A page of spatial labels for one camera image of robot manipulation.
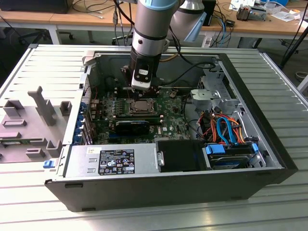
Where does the black tripod leg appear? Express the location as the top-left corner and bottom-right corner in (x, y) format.
(280, 23), (308, 71)

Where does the orange wire bundle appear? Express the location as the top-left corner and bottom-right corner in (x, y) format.
(201, 114), (246, 145)

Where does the black open PC case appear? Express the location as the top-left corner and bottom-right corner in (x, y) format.
(44, 45), (299, 213)

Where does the CPU with silver top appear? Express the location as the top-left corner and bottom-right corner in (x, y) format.
(133, 100), (150, 111)

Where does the wooden desk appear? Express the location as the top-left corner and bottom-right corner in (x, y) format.
(0, 0), (308, 46)

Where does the silver power supply unit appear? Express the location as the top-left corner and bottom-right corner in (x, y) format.
(63, 143), (161, 178)

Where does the metal socket cover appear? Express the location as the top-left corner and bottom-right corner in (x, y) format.
(128, 98), (157, 115)

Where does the black graphics card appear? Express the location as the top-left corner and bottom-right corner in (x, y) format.
(114, 119), (150, 137)

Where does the grey parts rack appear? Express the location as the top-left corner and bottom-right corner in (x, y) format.
(0, 86), (73, 165)

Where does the RAM stick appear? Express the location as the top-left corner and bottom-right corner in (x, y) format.
(115, 114), (161, 125)
(0, 138), (33, 147)

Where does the CPU socket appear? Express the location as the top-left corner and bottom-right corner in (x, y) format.
(127, 96), (159, 116)

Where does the black flat device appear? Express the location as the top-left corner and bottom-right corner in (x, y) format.
(0, 0), (71, 14)

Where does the pale blue teach pendant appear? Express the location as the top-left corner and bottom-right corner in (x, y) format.
(184, 11), (208, 43)

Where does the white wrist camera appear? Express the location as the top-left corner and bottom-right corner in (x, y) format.
(130, 63), (154, 91)

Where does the black drive bay box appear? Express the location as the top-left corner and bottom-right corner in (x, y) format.
(155, 140), (208, 173)

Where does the green motherboard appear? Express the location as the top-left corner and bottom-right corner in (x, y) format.
(89, 88), (194, 145)

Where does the black camera cable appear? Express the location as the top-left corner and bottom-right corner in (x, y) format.
(157, 24), (217, 87)

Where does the clear plastic bag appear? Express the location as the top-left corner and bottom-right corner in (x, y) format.
(269, 6), (302, 23)

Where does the copper coloured cable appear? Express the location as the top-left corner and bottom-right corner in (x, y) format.
(158, 51), (180, 63)

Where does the silver drive cage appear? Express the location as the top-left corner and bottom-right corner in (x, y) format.
(189, 62), (244, 115)

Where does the hard disk in blue carrier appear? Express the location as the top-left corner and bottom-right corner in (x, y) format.
(203, 141), (260, 171)

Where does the blue SATA wire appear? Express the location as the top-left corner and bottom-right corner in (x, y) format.
(216, 115), (242, 146)

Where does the black upright box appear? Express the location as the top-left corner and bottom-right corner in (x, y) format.
(202, 0), (217, 27)

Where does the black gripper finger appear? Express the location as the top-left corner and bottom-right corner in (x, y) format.
(143, 84), (161, 99)
(120, 64), (141, 101)

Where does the copper CPU cooler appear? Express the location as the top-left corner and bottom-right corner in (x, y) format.
(235, 5), (253, 22)

